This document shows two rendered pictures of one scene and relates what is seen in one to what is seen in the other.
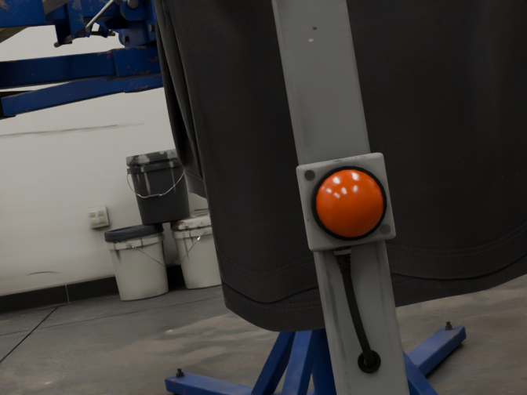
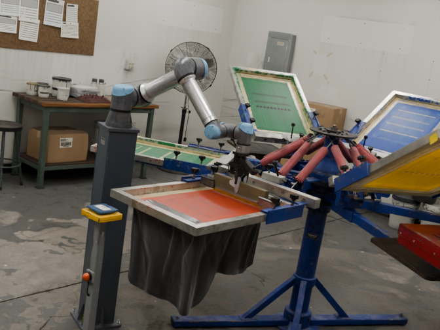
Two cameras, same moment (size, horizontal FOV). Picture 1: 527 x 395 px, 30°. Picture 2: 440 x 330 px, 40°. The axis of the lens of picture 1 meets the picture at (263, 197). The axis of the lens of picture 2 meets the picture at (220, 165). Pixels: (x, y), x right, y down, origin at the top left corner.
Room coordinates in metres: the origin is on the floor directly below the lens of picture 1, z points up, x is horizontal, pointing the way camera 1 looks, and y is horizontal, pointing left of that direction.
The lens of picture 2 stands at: (-0.94, -2.10, 1.79)
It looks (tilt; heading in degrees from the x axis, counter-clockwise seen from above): 12 degrees down; 43
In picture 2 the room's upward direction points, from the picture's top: 9 degrees clockwise
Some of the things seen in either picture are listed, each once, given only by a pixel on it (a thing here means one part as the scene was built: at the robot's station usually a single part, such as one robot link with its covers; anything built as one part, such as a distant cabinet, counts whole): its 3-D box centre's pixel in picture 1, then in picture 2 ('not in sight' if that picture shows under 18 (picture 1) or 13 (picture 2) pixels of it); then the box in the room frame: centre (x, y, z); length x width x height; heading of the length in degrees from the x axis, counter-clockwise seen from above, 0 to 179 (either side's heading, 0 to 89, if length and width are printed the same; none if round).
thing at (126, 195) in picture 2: not in sight; (209, 201); (1.16, -0.14, 0.97); 0.79 x 0.58 x 0.04; 2
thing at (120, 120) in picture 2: not in sight; (119, 116); (1.09, 0.58, 1.25); 0.15 x 0.15 x 0.10
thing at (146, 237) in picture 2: (420, 66); (160, 256); (0.86, -0.15, 0.74); 0.45 x 0.03 x 0.43; 92
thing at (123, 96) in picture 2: not in sight; (122, 96); (1.10, 0.58, 1.37); 0.13 x 0.12 x 0.14; 12
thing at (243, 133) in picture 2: not in sight; (244, 133); (1.37, -0.11, 1.31); 0.09 x 0.08 x 0.11; 102
